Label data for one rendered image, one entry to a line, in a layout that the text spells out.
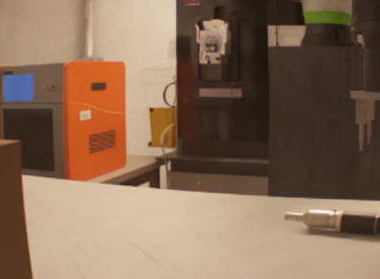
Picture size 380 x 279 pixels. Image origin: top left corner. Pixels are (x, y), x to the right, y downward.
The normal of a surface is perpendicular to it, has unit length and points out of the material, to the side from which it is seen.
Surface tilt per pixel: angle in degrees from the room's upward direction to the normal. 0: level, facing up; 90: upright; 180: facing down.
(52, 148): 90
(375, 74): 90
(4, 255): 90
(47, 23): 90
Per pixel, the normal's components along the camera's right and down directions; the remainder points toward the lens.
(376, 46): -0.49, 0.30
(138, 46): -0.36, 0.11
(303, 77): -0.65, 0.10
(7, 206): 0.92, 0.04
